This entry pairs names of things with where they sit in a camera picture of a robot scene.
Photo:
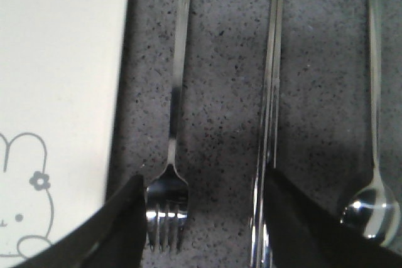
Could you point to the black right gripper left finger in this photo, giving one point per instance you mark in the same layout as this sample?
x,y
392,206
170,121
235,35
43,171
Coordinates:
x,y
114,236

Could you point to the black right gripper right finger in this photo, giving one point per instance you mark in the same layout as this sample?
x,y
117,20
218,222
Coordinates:
x,y
302,234

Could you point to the silver metal chopstick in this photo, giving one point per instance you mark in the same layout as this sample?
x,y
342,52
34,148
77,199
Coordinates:
x,y
260,251
275,82

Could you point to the silver metal fork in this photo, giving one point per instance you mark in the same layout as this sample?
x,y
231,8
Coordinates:
x,y
167,195

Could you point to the silver metal spoon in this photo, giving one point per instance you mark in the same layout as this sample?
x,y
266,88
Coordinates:
x,y
373,211

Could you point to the cream rabbit print tray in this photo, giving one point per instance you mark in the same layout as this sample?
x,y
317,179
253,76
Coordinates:
x,y
60,66

